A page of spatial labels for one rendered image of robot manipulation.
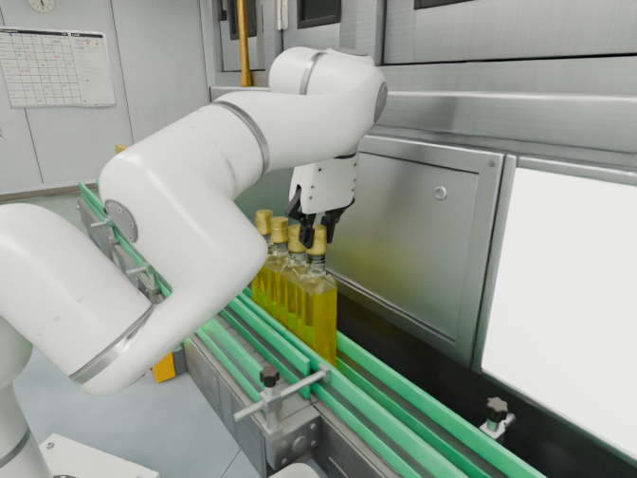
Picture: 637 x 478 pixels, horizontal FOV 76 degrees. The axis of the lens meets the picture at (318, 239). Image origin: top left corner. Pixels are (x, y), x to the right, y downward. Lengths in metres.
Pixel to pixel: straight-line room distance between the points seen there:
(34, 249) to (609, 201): 0.55
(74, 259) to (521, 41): 0.56
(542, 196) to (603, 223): 0.07
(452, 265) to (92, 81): 6.10
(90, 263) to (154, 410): 0.68
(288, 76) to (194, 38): 6.45
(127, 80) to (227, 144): 6.26
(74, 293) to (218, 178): 0.14
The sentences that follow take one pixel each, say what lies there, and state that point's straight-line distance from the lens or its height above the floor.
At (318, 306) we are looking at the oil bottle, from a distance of 0.72.
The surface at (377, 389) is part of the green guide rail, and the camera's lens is 0.76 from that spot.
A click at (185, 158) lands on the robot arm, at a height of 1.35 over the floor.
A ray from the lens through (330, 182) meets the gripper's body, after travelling 0.62.
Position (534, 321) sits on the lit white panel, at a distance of 0.63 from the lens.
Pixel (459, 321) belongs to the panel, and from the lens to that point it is 0.69.
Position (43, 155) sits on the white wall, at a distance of 6.49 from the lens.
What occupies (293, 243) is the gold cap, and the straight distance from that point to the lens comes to 0.74.
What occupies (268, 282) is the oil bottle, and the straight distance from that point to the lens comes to 0.83.
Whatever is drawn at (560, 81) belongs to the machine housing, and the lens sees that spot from 0.59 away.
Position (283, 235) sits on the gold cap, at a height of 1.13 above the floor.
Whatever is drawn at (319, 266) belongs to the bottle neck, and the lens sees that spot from 0.71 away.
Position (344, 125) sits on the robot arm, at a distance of 0.43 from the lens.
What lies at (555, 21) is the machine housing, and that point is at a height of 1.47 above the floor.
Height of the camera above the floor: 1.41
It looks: 21 degrees down
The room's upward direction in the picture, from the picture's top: straight up
